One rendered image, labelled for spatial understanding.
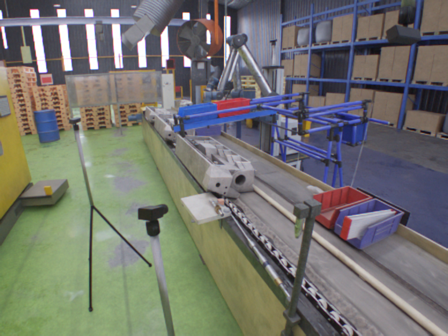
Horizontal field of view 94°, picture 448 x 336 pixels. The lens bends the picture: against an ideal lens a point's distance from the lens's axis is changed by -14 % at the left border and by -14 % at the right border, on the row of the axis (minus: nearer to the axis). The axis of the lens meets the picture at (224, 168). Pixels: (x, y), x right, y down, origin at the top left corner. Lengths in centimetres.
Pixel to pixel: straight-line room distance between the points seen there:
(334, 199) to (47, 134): 752
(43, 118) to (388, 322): 797
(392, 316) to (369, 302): 9
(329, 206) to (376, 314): 77
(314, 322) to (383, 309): 30
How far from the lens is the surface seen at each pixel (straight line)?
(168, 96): 769
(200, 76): 850
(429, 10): 1079
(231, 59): 346
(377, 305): 116
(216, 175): 155
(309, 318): 100
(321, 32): 1377
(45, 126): 803
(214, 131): 344
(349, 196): 175
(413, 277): 137
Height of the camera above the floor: 155
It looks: 21 degrees down
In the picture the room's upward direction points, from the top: straight up
